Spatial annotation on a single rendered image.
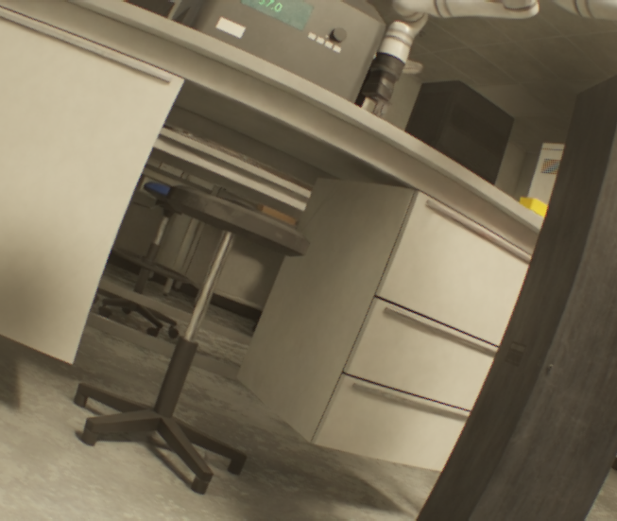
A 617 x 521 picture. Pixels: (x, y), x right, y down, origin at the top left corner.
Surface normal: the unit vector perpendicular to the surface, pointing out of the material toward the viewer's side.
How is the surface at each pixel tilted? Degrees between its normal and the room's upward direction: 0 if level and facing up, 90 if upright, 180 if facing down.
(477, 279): 90
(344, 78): 90
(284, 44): 90
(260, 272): 90
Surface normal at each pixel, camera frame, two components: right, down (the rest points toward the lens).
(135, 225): 0.39, 0.15
